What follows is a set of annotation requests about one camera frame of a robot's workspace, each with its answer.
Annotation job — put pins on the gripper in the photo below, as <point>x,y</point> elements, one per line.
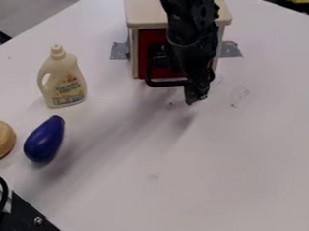
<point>191,50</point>

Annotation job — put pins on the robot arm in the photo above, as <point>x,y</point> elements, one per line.
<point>185,7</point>

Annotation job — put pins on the drawer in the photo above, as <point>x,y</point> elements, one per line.
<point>153,42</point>

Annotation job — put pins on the cabinet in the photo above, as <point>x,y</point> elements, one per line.
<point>144,8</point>

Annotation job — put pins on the cream toy detergent bottle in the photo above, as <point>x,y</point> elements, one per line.
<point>62,80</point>

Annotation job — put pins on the blue toy eggplant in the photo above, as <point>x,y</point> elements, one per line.
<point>43,142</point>

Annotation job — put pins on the tan toy donut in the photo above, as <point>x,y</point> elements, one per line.
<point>4,142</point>

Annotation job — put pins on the grey metal bracket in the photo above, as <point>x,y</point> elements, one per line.
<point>120,50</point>
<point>230,49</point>

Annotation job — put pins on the black metal mount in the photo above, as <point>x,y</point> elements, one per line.
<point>26,216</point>

